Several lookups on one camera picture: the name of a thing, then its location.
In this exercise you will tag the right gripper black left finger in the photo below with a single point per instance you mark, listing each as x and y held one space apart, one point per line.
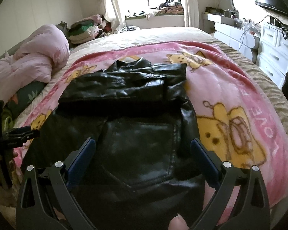
45 200

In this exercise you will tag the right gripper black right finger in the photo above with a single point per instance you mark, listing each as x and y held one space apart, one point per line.
240 199

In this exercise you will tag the black leather jacket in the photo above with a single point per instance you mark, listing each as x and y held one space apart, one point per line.
142 173

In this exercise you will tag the pile of folded clothes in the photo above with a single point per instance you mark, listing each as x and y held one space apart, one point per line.
89 28

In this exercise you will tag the clothes on window sill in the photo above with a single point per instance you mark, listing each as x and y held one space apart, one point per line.
169 7

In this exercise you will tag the person's left hand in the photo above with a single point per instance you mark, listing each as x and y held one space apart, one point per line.
6 155

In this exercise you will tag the person's right hand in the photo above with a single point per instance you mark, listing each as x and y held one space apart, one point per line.
178 223

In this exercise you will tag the pink quilted duvet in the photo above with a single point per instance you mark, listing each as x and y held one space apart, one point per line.
40 56

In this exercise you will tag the pink bear print blanket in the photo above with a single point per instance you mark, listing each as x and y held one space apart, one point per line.
235 118

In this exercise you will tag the beige bed cover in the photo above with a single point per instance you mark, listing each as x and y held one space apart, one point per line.
18 109

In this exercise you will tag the white drawer dresser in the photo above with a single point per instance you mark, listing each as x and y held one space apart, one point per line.
272 57

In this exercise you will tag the white curtain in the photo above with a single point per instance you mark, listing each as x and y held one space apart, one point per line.
114 13

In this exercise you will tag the white rounded side cabinet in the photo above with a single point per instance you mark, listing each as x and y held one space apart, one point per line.
240 40

